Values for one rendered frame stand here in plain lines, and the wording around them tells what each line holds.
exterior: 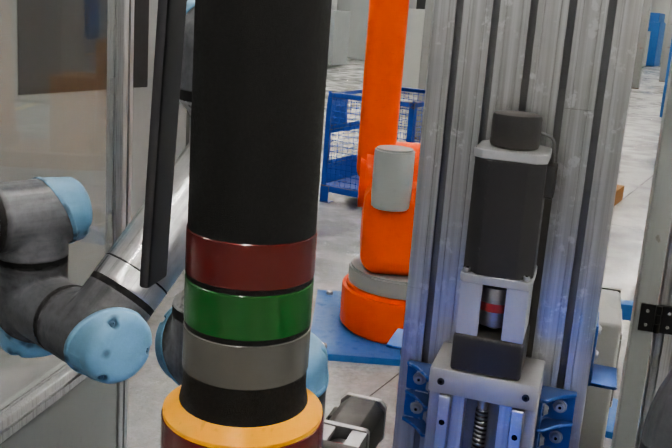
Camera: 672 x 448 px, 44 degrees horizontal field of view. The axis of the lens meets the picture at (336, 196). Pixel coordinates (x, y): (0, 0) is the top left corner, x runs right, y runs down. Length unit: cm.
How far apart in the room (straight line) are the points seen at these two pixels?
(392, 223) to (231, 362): 396
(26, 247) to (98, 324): 15
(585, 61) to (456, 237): 27
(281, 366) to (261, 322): 1
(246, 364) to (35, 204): 74
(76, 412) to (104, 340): 87
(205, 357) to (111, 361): 64
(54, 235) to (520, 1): 61
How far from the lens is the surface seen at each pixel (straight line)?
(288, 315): 21
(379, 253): 420
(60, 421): 166
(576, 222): 109
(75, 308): 88
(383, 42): 428
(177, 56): 22
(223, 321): 21
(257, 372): 21
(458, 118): 108
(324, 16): 20
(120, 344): 85
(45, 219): 94
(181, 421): 22
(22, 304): 95
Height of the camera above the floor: 168
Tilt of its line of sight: 13 degrees down
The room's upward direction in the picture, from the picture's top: 4 degrees clockwise
